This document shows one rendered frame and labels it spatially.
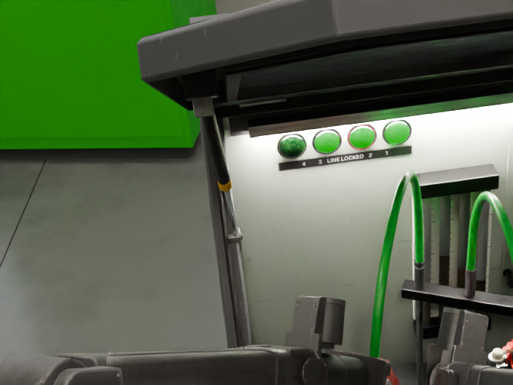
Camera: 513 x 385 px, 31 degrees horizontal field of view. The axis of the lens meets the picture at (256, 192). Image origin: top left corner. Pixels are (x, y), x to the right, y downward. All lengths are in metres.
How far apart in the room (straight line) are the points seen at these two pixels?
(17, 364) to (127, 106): 3.31
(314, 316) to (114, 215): 2.83
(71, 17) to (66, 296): 1.18
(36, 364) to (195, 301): 2.59
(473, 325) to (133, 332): 2.20
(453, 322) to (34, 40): 3.08
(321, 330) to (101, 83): 3.02
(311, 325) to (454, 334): 0.21
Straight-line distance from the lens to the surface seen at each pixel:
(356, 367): 1.26
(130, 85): 4.09
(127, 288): 3.56
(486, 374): 1.18
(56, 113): 4.27
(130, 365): 0.93
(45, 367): 0.85
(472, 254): 1.63
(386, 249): 1.31
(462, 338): 1.28
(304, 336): 1.19
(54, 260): 3.80
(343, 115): 1.53
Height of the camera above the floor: 2.19
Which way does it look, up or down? 34 degrees down
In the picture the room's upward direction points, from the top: 7 degrees counter-clockwise
